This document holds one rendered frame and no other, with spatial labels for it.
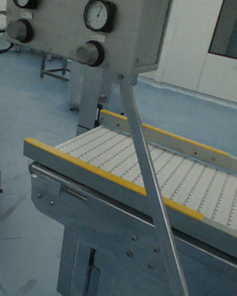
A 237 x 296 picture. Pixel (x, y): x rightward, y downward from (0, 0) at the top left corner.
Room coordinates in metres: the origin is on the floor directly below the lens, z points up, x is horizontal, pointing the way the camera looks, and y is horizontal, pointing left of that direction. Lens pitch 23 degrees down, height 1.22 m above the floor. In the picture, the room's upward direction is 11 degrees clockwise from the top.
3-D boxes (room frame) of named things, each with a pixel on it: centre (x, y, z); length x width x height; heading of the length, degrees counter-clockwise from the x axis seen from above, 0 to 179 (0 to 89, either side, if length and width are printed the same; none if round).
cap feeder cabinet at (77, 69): (3.49, 0.36, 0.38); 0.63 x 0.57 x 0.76; 67
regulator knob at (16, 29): (0.42, 0.17, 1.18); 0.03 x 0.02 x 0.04; 66
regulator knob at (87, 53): (0.37, 0.06, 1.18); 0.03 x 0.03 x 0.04; 66
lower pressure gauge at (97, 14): (0.37, 0.05, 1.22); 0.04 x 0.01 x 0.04; 66
